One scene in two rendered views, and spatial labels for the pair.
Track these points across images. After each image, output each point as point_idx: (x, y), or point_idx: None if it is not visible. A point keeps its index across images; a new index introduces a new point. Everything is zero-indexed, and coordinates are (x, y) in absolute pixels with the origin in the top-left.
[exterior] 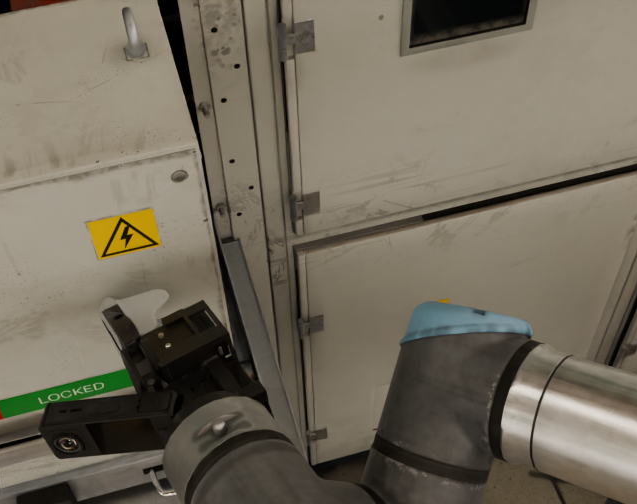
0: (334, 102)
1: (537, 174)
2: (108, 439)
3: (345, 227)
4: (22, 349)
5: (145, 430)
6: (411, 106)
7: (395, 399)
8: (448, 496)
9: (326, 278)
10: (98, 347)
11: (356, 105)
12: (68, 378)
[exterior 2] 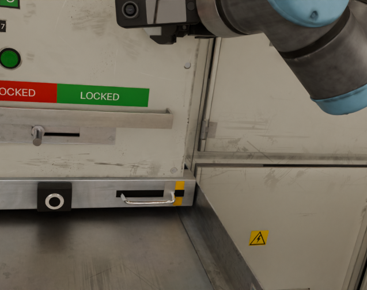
0: (235, 64)
1: (322, 149)
2: (155, 9)
3: (223, 159)
4: (87, 41)
5: (179, 2)
6: (269, 80)
7: None
8: None
9: (208, 190)
10: (126, 60)
11: (245, 69)
12: (102, 81)
